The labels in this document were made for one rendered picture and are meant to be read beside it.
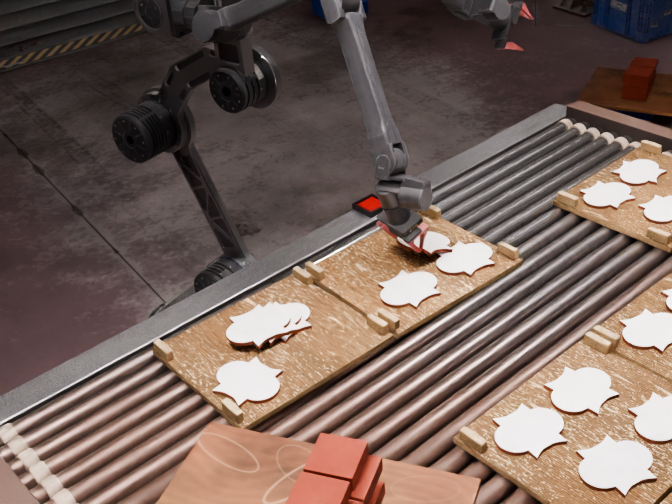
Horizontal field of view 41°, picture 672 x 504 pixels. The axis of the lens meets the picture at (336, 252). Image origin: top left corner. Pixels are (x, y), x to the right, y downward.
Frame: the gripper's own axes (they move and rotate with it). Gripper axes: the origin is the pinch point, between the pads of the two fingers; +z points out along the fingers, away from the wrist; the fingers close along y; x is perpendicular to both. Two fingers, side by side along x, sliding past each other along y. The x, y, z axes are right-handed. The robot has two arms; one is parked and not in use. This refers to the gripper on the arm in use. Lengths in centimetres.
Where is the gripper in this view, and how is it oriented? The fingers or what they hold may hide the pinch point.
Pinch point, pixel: (408, 242)
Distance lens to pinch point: 220.6
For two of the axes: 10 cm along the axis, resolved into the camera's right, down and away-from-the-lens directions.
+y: -6.1, -4.1, 6.8
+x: -7.3, 6.3, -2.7
